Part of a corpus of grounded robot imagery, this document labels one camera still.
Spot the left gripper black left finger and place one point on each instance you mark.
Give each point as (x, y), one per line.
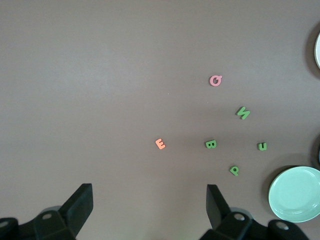
(80, 205)

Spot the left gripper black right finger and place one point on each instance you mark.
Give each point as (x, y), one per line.
(215, 207)

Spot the green letter P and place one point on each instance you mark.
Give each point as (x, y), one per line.
(231, 169)

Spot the green letter B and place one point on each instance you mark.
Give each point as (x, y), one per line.
(210, 144)

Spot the green letter U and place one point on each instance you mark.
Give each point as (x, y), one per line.
(260, 147)

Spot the green letter N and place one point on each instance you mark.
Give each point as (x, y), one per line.
(242, 112)

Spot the green plate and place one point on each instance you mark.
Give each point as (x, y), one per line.
(295, 195)

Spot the orange letter E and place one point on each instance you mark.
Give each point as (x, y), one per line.
(159, 144)

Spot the blue plate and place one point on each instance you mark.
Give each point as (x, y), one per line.
(319, 155)

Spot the pink letter Q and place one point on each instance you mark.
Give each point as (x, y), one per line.
(211, 80)

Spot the brown table cover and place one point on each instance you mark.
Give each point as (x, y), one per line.
(100, 75)

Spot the cream plate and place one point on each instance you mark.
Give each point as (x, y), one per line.
(318, 50)

